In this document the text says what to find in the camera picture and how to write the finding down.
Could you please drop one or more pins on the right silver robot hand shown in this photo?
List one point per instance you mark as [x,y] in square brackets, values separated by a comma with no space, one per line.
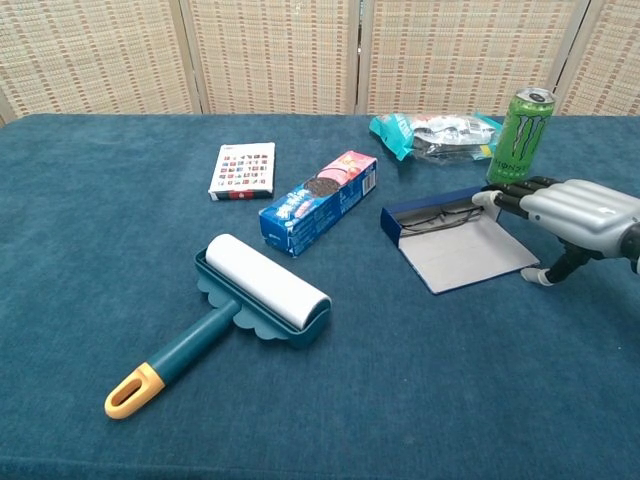
[580,207]

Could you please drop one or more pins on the blue glasses case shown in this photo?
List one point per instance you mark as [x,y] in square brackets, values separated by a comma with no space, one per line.
[465,257]

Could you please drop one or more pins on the thin-framed eyeglasses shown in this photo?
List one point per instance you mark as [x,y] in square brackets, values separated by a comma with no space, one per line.
[440,218]

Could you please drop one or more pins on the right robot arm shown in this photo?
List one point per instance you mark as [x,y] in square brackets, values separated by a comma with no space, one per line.
[632,245]

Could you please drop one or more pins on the green energy drink can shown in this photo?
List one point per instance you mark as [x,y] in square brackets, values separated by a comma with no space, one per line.
[522,135]

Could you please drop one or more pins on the woven folding screen panel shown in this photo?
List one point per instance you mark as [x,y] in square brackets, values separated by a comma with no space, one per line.
[270,55]
[610,55]
[465,50]
[90,55]

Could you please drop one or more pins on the teal snack bag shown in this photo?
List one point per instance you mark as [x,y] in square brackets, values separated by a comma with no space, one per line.
[400,132]

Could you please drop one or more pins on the blue cookie box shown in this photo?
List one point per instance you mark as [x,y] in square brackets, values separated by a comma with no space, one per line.
[320,205]

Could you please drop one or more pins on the teal lint roller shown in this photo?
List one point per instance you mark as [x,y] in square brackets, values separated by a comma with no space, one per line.
[265,282]

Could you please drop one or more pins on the white picture card box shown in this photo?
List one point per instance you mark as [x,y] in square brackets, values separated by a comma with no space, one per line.
[245,170]

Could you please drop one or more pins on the blue tablecloth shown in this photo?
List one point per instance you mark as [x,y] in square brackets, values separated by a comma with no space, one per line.
[100,250]

